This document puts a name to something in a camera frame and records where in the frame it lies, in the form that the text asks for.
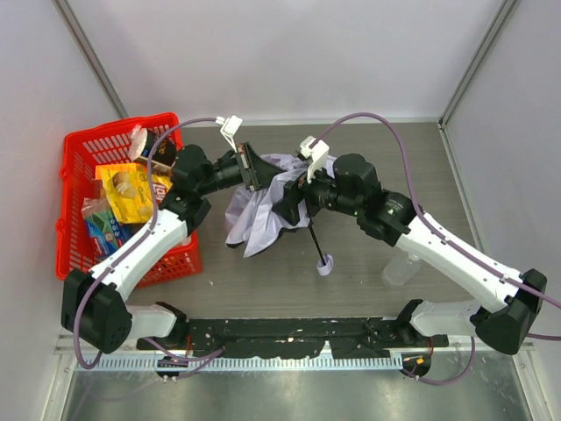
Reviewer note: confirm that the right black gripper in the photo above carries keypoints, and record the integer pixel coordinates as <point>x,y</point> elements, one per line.
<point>299,197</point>

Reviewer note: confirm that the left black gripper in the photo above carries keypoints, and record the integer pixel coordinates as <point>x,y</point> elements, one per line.
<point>246,167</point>

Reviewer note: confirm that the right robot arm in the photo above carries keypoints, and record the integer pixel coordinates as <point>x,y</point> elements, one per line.
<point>505,302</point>

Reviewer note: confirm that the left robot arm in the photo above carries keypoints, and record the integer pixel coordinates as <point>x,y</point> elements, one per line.
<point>94,304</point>

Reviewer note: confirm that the clear plastic water bottle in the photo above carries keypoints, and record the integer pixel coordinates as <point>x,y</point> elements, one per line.
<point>403,267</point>

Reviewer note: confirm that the yellow Lay's chips bag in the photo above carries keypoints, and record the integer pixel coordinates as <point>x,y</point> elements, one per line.
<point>129,195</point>

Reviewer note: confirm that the orange packet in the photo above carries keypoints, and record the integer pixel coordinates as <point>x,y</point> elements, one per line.
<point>115,167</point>

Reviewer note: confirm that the blue snack packet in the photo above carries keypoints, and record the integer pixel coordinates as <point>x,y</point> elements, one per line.
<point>106,234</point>

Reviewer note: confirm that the clear pink snack packet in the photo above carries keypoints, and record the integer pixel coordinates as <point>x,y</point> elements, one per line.
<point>92,206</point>

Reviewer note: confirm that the red plastic basket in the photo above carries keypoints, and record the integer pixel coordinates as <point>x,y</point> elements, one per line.
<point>82,152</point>

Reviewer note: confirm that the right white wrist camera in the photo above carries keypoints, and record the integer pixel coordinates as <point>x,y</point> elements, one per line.
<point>315,152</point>

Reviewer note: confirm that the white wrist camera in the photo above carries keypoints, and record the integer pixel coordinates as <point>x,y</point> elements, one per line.
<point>315,152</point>
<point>228,128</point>

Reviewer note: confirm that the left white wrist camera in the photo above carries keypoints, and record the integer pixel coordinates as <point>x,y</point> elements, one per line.
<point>228,128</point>

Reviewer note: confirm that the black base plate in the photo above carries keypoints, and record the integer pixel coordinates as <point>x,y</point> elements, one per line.
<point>295,338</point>

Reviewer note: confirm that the white slotted cable duct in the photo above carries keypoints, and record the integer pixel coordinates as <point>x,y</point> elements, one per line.
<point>325,361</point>

